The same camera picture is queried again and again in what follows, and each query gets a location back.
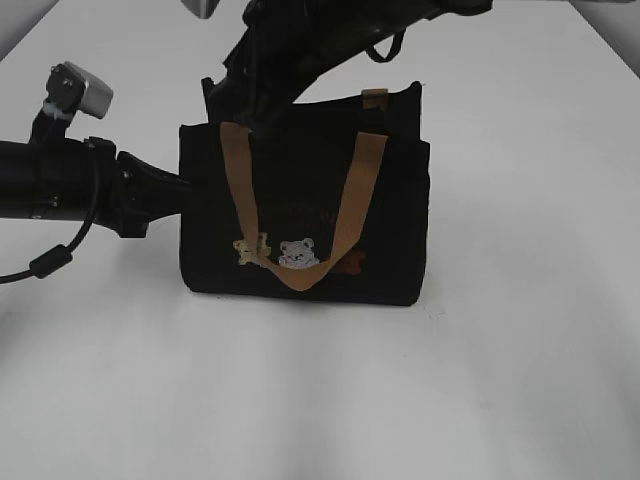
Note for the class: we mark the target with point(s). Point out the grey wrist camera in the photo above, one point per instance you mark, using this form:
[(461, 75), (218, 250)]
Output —
[(71, 88), (201, 9)]

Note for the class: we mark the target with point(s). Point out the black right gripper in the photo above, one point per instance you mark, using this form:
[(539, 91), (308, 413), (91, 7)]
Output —
[(286, 47)]

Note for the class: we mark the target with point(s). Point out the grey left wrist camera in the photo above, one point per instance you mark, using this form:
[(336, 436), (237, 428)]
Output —
[(71, 88)]

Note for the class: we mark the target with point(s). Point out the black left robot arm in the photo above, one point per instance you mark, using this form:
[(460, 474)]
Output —
[(59, 182)]

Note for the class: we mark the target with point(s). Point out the black canvas tote bag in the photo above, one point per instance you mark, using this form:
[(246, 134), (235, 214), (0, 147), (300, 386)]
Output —
[(299, 170)]

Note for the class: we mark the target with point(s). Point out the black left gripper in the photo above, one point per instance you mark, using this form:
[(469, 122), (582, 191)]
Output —
[(143, 194)]

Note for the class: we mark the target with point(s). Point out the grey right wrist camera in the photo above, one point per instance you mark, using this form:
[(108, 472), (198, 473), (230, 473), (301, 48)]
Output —
[(201, 9)]

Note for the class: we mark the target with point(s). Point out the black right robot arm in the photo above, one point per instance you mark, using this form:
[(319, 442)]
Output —
[(377, 28)]

